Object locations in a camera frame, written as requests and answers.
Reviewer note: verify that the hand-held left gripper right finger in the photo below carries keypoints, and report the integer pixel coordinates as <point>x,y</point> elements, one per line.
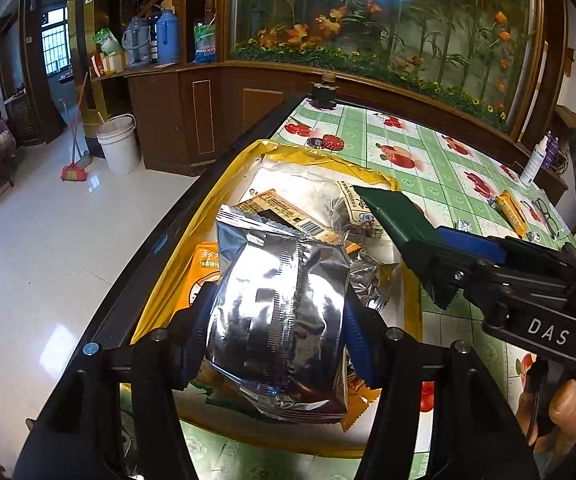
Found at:
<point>363,345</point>

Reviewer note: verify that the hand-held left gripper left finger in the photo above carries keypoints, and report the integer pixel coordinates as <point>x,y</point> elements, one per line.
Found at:
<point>195,337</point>

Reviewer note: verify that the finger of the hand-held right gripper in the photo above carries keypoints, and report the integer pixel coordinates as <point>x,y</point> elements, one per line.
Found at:
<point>473,277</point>
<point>468,242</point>

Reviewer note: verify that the yellow cardboard box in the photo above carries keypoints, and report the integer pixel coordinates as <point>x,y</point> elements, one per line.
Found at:
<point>160,305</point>

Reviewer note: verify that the silver foil snack packet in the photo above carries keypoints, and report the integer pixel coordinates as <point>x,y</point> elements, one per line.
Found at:
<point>278,310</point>
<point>373,280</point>

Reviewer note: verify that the dark green snack packet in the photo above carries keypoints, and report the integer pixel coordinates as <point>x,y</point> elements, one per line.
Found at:
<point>398,220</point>

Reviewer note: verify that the white snack packet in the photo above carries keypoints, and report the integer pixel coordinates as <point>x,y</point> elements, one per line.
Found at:
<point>363,215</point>

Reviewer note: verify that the orange packet with dark label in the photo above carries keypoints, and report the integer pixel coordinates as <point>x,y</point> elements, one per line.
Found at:
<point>278,205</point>

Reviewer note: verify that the person's right hand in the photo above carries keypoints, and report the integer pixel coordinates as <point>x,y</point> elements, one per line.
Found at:
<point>568,402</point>

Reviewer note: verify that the small silver wrapped candy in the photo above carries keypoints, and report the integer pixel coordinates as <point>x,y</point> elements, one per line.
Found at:
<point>490,201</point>
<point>533,236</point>
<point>463,225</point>

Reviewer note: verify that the small orange snack bar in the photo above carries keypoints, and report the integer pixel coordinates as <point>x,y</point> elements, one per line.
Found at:
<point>512,212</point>

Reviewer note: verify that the eyeglasses in clear bag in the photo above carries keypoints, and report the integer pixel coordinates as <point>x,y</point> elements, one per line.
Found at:
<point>550,220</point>

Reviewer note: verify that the green fruit print tablecloth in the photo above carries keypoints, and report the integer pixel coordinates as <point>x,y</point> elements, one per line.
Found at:
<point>418,155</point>

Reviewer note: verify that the white spray bottle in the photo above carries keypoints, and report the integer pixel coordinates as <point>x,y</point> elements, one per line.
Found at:
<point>533,162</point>

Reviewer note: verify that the purple bottle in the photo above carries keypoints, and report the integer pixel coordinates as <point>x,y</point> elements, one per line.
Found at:
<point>551,152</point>

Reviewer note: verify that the white plastic bucket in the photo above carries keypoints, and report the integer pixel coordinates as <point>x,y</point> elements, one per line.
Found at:
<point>118,150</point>

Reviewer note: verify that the red broom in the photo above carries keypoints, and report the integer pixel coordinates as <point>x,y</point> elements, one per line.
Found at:
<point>74,174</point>

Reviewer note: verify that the small dark jar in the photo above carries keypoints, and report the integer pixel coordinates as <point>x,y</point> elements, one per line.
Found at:
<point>324,95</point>

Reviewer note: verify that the wooden partition cabinet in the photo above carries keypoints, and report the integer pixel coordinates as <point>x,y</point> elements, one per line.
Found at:
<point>168,120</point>

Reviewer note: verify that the flower painted glass panel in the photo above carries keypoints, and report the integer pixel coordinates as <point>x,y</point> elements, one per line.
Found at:
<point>393,25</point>

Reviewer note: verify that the orange and white box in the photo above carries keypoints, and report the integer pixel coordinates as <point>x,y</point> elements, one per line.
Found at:
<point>110,64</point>

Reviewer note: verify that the grey thermos flask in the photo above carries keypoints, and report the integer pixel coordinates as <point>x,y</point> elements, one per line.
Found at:
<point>135,42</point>

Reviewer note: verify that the blue thermos flask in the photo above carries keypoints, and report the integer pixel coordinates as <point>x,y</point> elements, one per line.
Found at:
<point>165,37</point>

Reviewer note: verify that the green plastic bag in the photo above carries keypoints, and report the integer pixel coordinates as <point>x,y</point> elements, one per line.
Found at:
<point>108,40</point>

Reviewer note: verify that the barred window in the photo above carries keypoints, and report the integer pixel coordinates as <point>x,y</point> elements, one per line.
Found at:
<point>55,42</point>

